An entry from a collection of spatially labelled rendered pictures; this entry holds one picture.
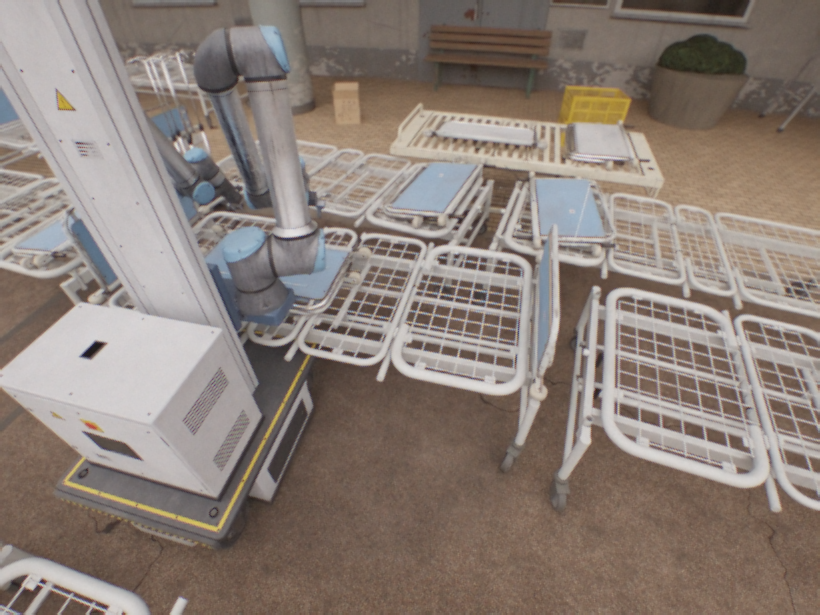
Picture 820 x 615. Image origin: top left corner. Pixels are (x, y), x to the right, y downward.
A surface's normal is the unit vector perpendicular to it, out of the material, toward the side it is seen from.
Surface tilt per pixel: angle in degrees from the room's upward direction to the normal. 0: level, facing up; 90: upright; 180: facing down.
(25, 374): 0
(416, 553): 0
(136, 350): 0
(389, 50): 90
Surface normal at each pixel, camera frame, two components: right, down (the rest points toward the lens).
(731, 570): 0.00, -0.73
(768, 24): -0.25, 0.67
